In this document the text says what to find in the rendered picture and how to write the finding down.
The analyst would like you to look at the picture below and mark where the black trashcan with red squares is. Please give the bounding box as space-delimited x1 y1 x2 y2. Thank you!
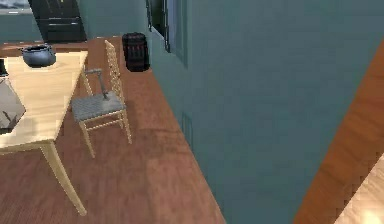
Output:
121 32 151 73

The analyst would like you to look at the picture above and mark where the dark framed window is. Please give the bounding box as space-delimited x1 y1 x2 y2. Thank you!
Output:
145 0 188 69

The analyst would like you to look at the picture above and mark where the light wooden chair grey seat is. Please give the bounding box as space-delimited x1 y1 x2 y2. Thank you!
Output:
70 39 133 159

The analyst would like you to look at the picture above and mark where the light wooden table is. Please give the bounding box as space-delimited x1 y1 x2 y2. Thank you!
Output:
0 50 89 217

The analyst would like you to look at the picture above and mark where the dark blue-grey pot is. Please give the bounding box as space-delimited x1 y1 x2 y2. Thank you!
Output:
20 44 57 69

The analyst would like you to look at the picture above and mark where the grey angular object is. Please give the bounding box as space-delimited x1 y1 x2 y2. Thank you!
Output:
0 77 27 132

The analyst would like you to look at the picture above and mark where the pale wooden furniture top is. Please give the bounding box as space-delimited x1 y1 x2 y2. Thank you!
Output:
334 153 384 224

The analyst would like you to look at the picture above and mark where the small black object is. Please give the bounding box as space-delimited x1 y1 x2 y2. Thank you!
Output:
0 58 10 78

